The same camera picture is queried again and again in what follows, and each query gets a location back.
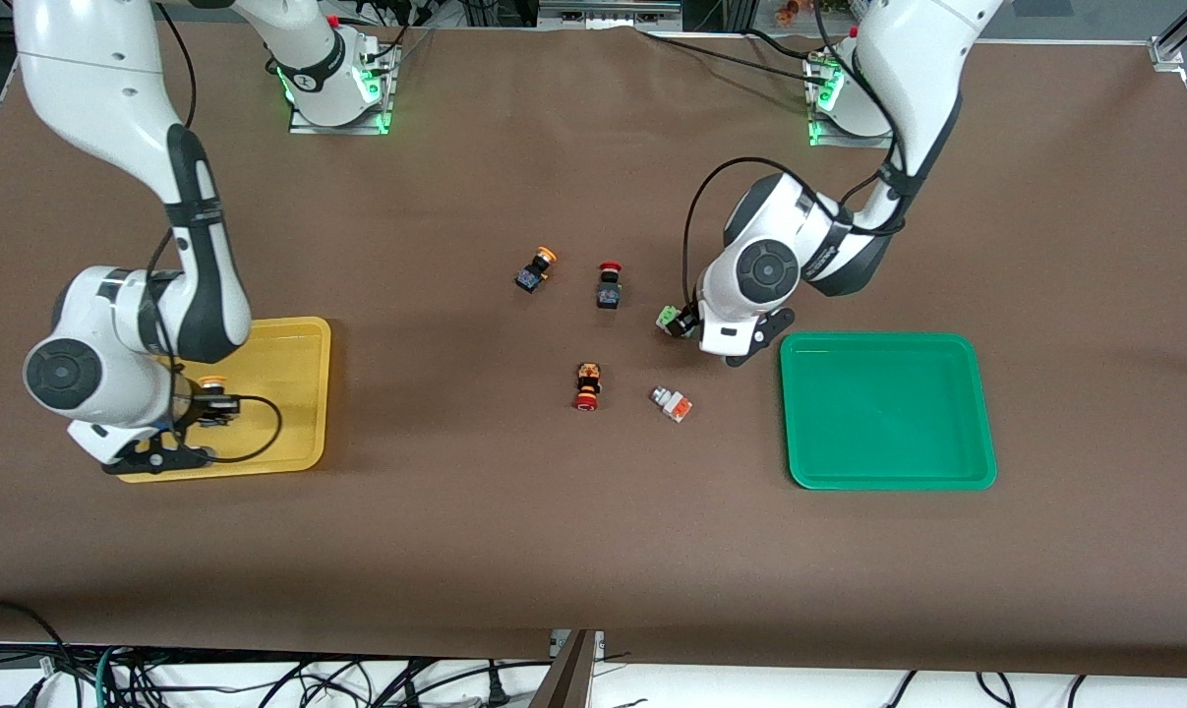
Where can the brown table cover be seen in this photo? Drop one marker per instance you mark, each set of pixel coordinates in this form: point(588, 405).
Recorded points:
point(455, 551)

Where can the aluminium frame corner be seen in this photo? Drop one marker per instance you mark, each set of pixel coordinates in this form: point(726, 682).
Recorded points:
point(1178, 39)

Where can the red button black body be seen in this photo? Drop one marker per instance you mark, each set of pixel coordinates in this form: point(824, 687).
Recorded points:
point(609, 288)

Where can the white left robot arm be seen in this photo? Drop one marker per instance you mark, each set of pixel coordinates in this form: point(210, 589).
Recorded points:
point(908, 59)

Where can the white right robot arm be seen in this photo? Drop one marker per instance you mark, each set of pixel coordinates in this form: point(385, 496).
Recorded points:
point(91, 98)

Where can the grey metal rail box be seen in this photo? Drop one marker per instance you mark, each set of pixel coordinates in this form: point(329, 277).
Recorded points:
point(608, 12)

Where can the brown support post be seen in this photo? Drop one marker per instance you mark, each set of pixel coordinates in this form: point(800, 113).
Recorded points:
point(568, 680)

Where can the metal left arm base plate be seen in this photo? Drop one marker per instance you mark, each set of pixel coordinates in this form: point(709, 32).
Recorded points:
point(839, 141)

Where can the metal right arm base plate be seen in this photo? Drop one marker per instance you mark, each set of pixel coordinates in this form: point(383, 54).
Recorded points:
point(388, 93)

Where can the orange square push button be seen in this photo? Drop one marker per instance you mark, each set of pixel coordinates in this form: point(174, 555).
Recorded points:
point(674, 404)

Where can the green square push button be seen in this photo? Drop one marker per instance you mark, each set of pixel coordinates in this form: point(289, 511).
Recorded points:
point(666, 317)

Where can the white metal bracket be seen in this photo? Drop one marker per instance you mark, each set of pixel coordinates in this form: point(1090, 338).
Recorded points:
point(557, 641)

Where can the red button orange body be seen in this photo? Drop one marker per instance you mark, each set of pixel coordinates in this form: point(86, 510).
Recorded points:
point(587, 385)

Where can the green plastic tray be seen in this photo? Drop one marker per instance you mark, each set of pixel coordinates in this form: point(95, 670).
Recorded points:
point(888, 413)

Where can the yellow plastic tray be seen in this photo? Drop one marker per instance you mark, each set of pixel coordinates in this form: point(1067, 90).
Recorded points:
point(293, 354)

